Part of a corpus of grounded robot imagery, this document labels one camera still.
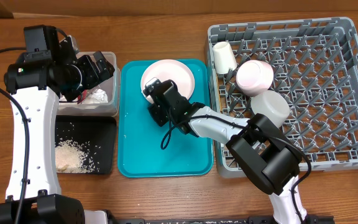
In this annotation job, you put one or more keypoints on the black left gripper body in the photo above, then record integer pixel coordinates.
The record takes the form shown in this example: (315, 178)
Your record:
(86, 76)

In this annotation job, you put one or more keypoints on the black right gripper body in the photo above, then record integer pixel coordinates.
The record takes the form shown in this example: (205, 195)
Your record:
(161, 116)

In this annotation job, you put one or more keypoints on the white napkin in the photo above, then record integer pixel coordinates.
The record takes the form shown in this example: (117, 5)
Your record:
(96, 97)

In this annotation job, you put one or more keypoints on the pink plate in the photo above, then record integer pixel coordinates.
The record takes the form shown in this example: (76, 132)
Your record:
(172, 74)

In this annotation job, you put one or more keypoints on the cream cup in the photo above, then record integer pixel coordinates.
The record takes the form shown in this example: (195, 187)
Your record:
(224, 59)

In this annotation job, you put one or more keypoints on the pile of rice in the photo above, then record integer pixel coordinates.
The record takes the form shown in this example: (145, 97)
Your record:
(73, 152)

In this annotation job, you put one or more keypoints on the pink bowl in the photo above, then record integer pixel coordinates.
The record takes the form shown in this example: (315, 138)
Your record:
(254, 77)

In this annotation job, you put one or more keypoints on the grey bowl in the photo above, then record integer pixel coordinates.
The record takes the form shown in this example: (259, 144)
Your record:
(272, 105)

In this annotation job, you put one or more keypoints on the red snack wrapper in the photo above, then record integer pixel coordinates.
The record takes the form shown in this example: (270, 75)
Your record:
(82, 97)

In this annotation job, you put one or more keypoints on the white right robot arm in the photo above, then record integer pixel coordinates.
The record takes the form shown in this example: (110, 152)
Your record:
(268, 159)

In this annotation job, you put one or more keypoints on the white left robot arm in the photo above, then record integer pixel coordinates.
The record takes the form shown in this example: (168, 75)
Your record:
(34, 194)

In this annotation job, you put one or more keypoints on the clear plastic bin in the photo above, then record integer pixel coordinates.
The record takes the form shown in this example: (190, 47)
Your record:
(46, 85)

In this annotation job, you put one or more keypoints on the teal serving tray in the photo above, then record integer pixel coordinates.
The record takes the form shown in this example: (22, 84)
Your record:
(139, 137)

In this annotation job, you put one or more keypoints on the black tray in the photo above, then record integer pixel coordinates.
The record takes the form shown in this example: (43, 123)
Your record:
(101, 131)

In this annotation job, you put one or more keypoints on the grey dish rack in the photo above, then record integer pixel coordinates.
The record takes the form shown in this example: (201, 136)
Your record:
(315, 68)

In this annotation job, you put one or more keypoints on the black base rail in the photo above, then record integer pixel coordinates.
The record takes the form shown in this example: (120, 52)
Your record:
(249, 220)

